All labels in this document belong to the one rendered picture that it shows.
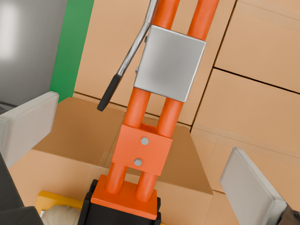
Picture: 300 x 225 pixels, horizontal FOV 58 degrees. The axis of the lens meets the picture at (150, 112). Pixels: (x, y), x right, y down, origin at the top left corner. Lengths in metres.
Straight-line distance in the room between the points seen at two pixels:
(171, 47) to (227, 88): 0.61
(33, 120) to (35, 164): 0.37
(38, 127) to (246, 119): 0.81
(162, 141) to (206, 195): 0.23
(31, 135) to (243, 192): 0.13
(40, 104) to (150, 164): 0.19
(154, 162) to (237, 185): 0.16
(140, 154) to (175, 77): 0.10
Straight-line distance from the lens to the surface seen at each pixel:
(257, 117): 0.94
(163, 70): 0.30
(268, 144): 0.98
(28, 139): 0.17
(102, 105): 0.31
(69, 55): 1.45
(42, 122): 0.18
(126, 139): 0.32
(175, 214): 0.54
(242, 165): 0.18
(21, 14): 1.54
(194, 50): 0.30
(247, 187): 0.17
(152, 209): 0.35
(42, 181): 0.55
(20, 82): 1.57
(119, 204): 0.34
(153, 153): 0.32
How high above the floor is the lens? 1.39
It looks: 75 degrees down
